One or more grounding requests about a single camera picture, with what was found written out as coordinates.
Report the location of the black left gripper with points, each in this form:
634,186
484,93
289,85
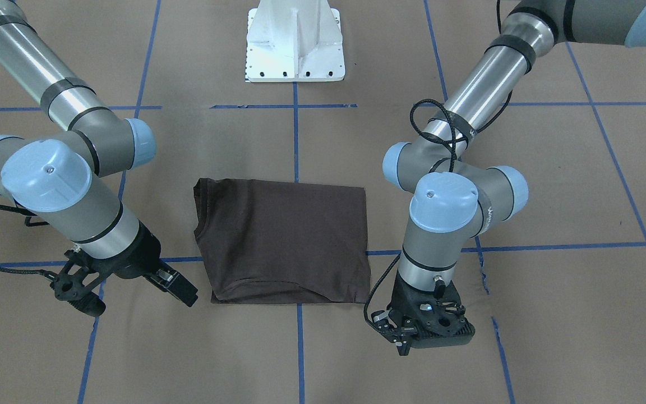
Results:
388,327

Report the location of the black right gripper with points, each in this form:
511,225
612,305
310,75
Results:
139,254

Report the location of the dark brown t-shirt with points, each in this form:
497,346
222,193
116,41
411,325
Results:
268,242

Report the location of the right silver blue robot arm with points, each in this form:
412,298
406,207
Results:
58,178

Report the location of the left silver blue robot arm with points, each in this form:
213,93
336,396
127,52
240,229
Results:
452,201

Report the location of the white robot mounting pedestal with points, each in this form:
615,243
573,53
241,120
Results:
294,41

